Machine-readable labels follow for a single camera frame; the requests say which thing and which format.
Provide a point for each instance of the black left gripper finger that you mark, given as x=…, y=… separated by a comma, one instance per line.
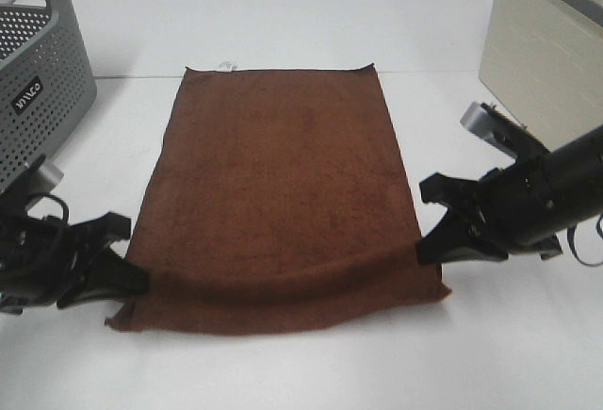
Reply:
x=108, y=277
x=94, y=236

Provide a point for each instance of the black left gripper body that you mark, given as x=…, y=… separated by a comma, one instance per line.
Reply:
x=39, y=262

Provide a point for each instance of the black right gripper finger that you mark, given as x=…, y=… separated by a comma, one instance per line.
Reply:
x=457, y=195
x=454, y=240

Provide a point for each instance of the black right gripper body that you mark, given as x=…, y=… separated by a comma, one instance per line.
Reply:
x=520, y=210

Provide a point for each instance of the brown towel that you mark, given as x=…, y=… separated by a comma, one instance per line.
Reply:
x=279, y=203

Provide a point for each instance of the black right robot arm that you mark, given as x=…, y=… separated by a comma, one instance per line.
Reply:
x=578, y=167

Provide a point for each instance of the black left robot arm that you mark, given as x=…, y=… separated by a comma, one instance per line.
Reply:
x=39, y=206

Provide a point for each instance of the beige plastic bin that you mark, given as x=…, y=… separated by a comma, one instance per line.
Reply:
x=542, y=59

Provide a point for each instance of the grey perforated plastic basket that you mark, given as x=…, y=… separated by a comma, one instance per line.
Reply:
x=47, y=85

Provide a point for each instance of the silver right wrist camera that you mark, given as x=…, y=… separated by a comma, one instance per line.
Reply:
x=488, y=124

